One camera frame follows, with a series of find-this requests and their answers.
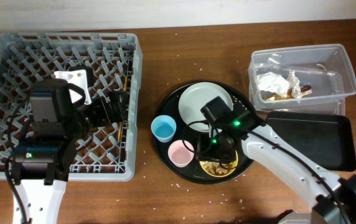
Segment food scraps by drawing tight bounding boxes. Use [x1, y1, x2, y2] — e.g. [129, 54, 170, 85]
[202, 160, 234, 175]

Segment yellow bowl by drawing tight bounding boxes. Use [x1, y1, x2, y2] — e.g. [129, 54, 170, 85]
[199, 149, 239, 178]

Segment pink cup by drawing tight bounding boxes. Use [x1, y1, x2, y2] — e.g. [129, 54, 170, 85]
[168, 140, 194, 168]

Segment blue cup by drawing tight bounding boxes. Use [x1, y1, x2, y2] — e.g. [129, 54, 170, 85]
[151, 115, 177, 143]

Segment white napkin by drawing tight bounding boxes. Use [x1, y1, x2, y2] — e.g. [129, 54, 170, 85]
[257, 70, 303, 100]

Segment gold snack wrapper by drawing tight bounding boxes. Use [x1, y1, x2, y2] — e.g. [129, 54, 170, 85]
[265, 85, 312, 101]

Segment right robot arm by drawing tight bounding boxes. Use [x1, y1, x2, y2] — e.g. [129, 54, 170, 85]
[201, 108, 356, 223]

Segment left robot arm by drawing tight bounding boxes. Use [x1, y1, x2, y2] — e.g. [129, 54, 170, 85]
[4, 79, 129, 223]

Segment grey dishwasher rack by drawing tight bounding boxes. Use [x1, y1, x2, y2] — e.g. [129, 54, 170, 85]
[0, 33, 143, 182]

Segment wooden chopstick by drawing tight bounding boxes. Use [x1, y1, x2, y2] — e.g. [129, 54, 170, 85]
[118, 78, 128, 141]

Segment round black tray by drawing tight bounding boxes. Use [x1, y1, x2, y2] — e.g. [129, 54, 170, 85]
[152, 82, 255, 184]

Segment grey plate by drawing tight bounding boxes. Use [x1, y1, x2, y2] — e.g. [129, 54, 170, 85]
[178, 82, 233, 124]

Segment black rectangular tray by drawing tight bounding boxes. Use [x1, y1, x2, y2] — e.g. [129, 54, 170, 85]
[266, 111, 356, 172]

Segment clear plastic bin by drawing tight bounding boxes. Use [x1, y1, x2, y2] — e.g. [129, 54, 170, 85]
[248, 44, 356, 115]

